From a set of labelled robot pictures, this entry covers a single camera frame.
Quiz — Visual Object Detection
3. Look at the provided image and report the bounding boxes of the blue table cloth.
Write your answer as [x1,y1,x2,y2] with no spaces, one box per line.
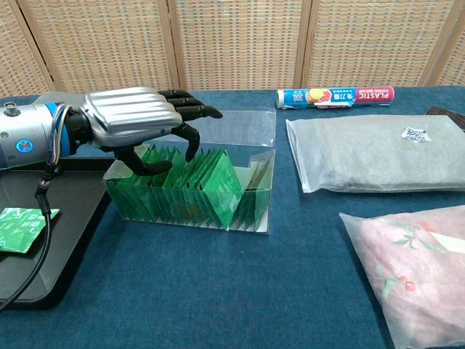
[0,85,465,349]

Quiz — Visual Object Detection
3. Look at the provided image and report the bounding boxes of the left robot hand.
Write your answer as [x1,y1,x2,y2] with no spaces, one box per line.
[67,86,224,176]

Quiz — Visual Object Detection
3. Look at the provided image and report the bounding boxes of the frosted bag with pink cloth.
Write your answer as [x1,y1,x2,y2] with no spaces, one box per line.
[339,205,465,349]

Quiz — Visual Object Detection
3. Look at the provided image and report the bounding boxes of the plastic food wrap box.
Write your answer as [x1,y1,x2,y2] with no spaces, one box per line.
[276,86,396,110]

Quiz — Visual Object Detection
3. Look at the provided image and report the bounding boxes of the black plastic tray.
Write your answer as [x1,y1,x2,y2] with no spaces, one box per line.
[0,156,114,310]

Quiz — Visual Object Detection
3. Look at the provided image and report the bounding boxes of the transparent plastic box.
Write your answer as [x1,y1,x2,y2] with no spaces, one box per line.
[102,108,277,236]

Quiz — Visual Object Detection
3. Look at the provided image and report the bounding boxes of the dark smartphone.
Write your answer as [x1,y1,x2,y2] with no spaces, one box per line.
[424,105,465,129]

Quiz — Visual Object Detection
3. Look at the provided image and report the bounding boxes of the frosted bag with grey cloth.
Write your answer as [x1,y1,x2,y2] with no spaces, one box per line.
[286,114,465,193]

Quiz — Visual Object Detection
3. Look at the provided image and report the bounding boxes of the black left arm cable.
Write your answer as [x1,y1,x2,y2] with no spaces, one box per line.
[0,159,62,313]

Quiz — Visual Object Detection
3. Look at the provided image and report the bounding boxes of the woven folding screen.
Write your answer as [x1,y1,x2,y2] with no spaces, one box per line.
[0,0,465,99]

